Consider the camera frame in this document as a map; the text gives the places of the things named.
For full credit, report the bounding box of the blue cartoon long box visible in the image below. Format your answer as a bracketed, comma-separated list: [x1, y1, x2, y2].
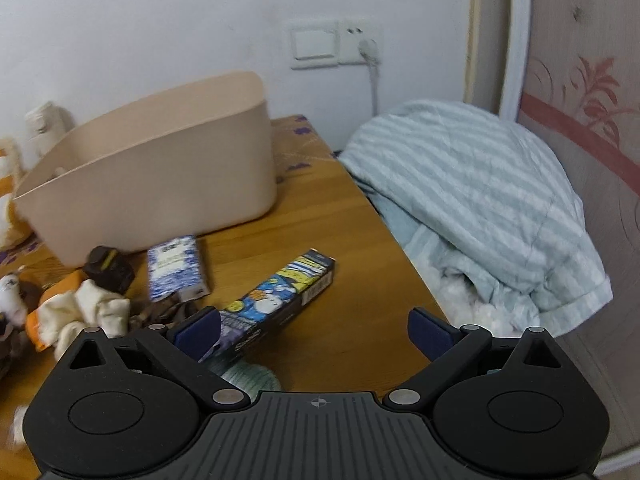
[200, 248, 335, 367]

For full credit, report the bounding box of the blue white tissue pack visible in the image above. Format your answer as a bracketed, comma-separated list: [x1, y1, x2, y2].
[146, 235, 210, 302]

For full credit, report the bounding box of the dark brown square bottle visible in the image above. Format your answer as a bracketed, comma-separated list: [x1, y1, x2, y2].
[82, 246, 134, 295]

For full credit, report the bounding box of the cream white scrunchie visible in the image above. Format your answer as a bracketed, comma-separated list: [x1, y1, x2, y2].
[32, 278, 131, 361]

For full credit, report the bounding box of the white fluffy bear keychain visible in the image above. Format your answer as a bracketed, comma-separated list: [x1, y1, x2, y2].
[0, 273, 28, 328]

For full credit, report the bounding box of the dark brown patterned scrunchie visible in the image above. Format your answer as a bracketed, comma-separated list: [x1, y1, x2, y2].
[128, 292, 198, 332]

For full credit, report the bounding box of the orange plastic box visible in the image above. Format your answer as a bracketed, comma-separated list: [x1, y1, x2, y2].
[25, 270, 87, 352]

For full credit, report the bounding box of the striped light blue blanket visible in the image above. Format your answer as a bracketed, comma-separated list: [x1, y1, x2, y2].
[340, 101, 613, 337]

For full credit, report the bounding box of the beige plastic storage bin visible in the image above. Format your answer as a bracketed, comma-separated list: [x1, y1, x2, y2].
[14, 72, 277, 266]

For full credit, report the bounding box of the orange white hamster plush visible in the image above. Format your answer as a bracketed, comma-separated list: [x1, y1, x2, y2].
[0, 138, 32, 252]

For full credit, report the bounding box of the floral purple table mat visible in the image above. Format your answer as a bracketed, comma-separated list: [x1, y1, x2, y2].
[271, 114, 335, 184]

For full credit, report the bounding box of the cream thermos bottle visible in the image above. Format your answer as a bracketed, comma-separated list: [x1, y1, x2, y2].
[25, 101, 75, 157]

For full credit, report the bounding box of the white plug and cable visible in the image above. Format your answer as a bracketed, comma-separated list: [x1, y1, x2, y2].
[358, 37, 384, 117]

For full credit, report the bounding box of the white wall switch socket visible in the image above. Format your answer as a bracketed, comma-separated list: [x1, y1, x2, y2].
[284, 18, 384, 70]

